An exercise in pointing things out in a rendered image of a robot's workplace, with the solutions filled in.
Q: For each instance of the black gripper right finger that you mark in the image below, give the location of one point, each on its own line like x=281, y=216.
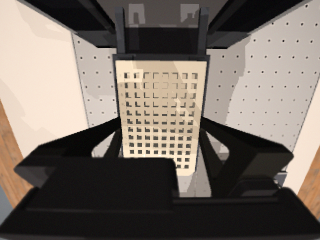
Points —
x=250, y=156

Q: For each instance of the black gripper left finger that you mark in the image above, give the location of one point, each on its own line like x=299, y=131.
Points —
x=83, y=142

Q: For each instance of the beige well plate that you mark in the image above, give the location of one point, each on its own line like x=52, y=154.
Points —
x=158, y=101

